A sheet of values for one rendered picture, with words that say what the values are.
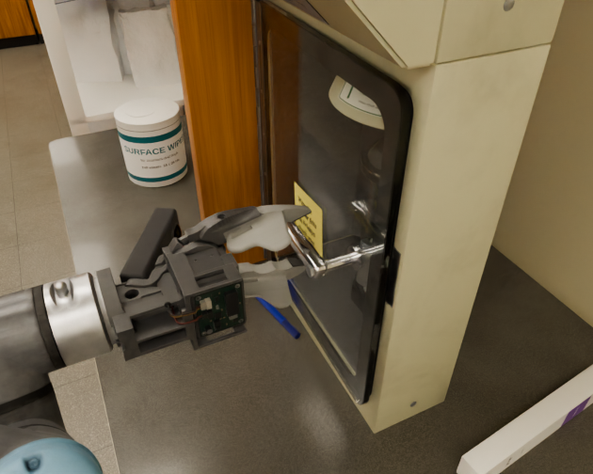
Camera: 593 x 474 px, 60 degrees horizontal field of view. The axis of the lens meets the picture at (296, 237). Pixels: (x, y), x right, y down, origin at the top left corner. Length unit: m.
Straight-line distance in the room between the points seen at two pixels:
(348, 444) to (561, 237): 0.49
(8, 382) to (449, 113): 0.40
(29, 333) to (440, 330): 0.41
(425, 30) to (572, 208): 0.59
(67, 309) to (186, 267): 0.10
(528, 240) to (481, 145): 0.55
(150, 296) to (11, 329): 0.11
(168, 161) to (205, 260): 0.65
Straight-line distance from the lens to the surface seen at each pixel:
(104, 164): 1.27
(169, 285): 0.49
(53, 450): 0.34
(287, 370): 0.76
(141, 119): 1.09
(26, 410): 0.48
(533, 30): 0.45
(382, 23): 0.36
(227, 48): 0.72
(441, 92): 0.41
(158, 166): 1.12
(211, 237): 0.49
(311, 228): 0.62
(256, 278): 0.55
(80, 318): 0.47
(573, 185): 0.90
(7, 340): 0.47
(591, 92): 0.86
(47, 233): 2.78
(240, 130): 0.77
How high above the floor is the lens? 1.54
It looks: 38 degrees down
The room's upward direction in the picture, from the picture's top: straight up
